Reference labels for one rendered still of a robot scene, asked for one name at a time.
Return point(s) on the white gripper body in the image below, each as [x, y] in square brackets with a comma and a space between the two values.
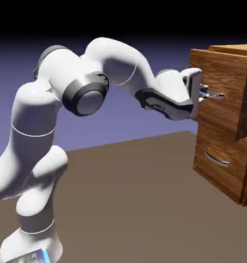
[195, 82]

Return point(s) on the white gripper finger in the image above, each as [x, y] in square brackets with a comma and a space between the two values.
[203, 86]
[201, 99]

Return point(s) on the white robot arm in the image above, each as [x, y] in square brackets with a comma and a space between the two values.
[35, 106]

